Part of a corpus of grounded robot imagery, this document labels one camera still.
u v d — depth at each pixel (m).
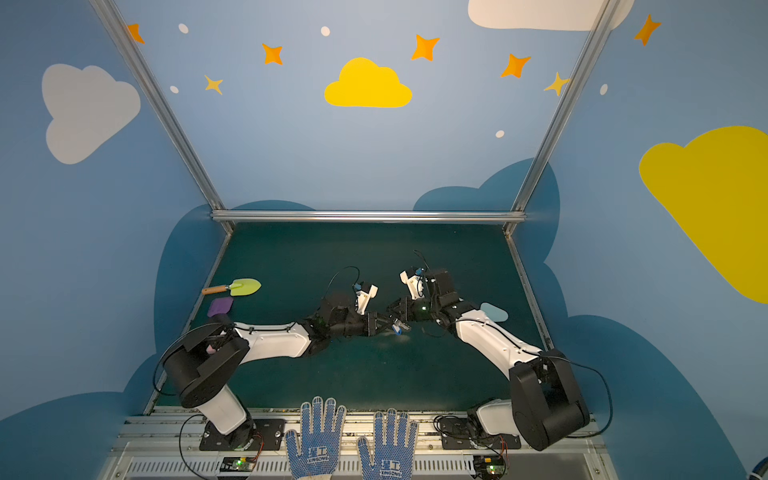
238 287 1.03
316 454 0.72
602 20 0.70
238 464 0.71
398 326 0.84
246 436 0.67
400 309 0.78
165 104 0.85
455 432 0.74
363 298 0.80
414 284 0.78
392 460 0.72
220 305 0.98
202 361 0.47
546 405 0.43
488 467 0.71
